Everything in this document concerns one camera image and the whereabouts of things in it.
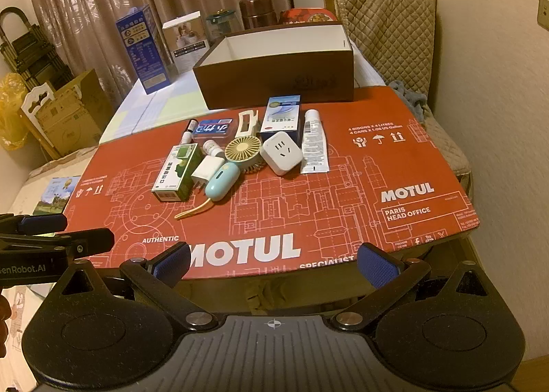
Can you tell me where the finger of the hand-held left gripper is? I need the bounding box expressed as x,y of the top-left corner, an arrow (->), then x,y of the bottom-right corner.
0,214 -> 68,239
0,228 -> 115,257

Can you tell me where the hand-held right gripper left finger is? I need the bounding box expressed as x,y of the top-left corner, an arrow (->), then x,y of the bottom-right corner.
51,242 -> 215,330

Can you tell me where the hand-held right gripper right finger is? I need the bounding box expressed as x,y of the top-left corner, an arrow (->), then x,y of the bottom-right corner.
330,243 -> 494,330

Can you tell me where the thin yellow hair clip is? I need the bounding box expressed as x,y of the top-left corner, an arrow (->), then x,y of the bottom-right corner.
174,198 -> 214,220

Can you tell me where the green and white medicine box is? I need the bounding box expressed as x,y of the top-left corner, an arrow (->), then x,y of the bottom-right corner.
151,143 -> 202,203

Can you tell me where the light blue capsule-shaped device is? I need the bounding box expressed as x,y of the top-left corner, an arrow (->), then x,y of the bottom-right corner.
205,161 -> 241,203

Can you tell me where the white charger plug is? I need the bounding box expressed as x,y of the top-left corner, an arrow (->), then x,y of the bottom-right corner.
190,154 -> 224,193

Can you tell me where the small white pill bottle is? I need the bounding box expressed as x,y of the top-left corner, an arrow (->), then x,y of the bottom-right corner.
202,140 -> 224,160

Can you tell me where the dark roll-on bottle white cap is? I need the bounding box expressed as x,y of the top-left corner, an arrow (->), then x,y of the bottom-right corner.
182,118 -> 199,146

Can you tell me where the white squeeze tube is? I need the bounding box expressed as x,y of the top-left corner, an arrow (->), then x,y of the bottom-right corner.
299,109 -> 330,175

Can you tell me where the blue floss pick box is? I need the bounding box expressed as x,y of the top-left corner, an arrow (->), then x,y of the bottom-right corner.
193,117 -> 237,140

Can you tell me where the white smart plug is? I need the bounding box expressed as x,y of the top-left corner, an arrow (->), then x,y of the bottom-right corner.
259,130 -> 304,175

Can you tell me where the white hair claw clip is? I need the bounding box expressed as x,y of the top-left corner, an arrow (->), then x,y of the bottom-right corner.
235,109 -> 260,138

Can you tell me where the blue and white medicine box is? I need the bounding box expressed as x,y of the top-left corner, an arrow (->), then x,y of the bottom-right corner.
259,95 -> 301,140

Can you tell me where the brown storage box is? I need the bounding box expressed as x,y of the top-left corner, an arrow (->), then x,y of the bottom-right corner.
192,21 -> 356,111

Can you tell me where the person's left hand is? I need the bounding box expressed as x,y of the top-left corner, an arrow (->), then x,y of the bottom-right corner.
0,295 -> 12,347

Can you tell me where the landscape picture card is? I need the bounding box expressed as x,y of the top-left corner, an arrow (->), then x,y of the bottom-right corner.
32,175 -> 82,215

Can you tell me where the red printed cardboard sheet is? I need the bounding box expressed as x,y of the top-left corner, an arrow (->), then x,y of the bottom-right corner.
63,85 -> 472,281

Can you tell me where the yellow plastic bag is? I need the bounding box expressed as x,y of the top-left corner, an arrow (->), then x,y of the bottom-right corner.
0,72 -> 36,150

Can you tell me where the brown cardboard box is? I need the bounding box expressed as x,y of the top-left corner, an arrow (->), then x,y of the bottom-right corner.
34,69 -> 114,159

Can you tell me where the white carton with cut-out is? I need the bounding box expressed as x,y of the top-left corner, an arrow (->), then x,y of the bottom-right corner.
20,82 -> 56,122

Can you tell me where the pastel checked tablecloth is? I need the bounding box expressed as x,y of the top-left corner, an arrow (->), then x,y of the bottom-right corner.
98,55 -> 378,146

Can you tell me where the grey cloth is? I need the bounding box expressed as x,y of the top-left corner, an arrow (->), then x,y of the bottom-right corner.
388,80 -> 428,123

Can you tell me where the black folding rack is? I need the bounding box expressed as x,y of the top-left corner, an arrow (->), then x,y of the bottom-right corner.
0,7 -> 73,84

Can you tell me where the tall blue carton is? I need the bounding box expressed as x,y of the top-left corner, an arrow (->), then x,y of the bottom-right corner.
115,3 -> 176,95

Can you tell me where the white photo-print box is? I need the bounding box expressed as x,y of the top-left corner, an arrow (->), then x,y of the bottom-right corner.
162,11 -> 212,74

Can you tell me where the chair with quilted cover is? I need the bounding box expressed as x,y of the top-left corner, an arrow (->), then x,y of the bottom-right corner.
332,0 -> 472,178

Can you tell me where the glass jar with green lid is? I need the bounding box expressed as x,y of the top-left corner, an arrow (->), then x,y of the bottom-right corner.
205,9 -> 237,45

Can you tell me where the brown metal canister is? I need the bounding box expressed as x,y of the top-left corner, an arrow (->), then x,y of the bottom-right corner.
239,0 -> 275,30

